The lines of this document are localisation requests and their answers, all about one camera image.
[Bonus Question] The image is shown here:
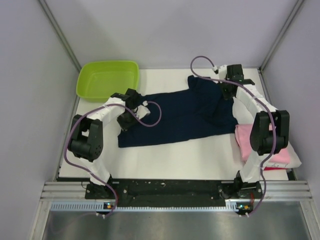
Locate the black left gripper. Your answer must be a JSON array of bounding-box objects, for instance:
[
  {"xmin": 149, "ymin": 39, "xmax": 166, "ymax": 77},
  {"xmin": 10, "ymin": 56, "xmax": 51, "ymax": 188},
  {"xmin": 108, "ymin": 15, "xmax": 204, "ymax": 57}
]
[{"xmin": 116, "ymin": 109, "xmax": 141, "ymax": 132}]

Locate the navy blue t shirt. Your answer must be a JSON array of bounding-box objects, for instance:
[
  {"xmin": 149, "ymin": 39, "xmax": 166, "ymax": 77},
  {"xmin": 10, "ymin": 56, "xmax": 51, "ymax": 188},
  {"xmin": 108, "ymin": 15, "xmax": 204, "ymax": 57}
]
[{"xmin": 118, "ymin": 75, "xmax": 238, "ymax": 148}]

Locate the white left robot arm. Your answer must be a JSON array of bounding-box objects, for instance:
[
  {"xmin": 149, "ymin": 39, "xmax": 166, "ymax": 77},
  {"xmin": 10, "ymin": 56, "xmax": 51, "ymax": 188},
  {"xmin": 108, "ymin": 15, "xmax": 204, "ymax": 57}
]
[{"xmin": 67, "ymin": 88, "xmax": 150, "ymax": 199}]

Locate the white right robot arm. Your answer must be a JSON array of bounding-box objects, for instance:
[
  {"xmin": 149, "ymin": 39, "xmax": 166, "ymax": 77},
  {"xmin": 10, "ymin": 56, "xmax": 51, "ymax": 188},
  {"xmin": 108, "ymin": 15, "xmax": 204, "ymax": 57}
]
[{"xmin": 218, "ymin": 64, "xmax": 290, "ymax": 198}]

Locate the lime green plastic basin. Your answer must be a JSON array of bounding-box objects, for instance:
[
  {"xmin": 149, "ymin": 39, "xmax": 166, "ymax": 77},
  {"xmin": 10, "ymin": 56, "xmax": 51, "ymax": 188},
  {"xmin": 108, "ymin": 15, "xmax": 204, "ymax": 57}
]
[{"xmin": 76, "ymin": 60, "xmax": 140, "ymax": 103}]

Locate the pink folded t shirt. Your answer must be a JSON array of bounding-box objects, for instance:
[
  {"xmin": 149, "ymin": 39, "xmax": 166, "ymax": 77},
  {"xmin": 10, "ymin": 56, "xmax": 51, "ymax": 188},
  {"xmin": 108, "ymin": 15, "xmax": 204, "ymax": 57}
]
[{"xmin": 234, "ymin": 123, "xmax": 291, "ymax": 164}]

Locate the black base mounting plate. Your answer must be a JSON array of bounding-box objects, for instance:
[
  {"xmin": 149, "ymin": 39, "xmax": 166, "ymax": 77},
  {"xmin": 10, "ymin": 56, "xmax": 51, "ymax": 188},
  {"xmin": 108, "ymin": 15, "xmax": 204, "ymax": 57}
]
[{"xmin": 85, "ymin": 178, "xmax": 263, "ymax": 208}]

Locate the red folded t shirt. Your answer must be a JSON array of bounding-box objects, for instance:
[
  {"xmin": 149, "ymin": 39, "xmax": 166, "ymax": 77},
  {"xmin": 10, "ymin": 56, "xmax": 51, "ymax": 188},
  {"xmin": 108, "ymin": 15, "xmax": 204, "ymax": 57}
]
[{"xmin": 263, "ymin": 167, "xmax": 287, "ymax": 171}]

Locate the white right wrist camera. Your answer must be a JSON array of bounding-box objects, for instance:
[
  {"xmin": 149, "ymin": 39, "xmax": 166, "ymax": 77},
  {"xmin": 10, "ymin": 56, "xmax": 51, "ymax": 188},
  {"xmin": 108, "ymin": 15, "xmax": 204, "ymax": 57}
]
[{"xmin": 212, "ymin": 64, "xmax": 227, "ymax": 80}]

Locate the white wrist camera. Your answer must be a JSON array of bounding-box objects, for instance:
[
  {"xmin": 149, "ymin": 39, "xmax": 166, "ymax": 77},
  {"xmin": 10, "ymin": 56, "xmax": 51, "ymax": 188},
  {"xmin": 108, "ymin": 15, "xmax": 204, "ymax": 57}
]
[
  {"xmin": 133, "ymin": 101, "xmax": 151, "ymax": 120},
  {"xmin": 212, "ymin": 64, "xmax": 227, "ymax": 80}
]

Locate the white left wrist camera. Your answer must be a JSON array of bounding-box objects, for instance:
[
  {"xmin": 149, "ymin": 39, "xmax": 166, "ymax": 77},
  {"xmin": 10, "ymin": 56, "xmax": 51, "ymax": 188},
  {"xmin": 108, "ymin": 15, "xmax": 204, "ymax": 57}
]
[{"xmin": 133, "ymin": 101, "xmax": 151, "ymax": 120}]

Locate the grey slotted cable duct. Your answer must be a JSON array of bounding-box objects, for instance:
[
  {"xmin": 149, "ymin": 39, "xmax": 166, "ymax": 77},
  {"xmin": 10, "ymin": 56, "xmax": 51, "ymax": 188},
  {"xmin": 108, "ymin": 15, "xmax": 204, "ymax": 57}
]
[{"xmin": 50, "ymin": 201, "xmax": 251, "ymax": 212}]

